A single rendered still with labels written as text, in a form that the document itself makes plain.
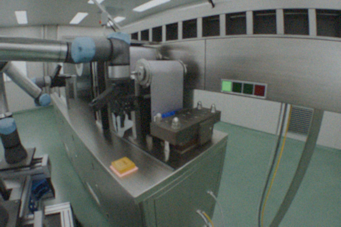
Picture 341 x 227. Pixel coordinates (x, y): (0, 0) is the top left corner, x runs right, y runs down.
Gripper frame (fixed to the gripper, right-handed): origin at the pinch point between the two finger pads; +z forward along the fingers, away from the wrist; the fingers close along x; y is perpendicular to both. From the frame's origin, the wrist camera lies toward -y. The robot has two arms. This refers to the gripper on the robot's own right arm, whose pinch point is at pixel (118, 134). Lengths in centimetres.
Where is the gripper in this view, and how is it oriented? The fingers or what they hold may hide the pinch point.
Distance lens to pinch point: 60.7
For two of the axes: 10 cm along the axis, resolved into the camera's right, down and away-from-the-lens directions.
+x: -7.2, -1.5, 6.8
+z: 0.0, 9.8, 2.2
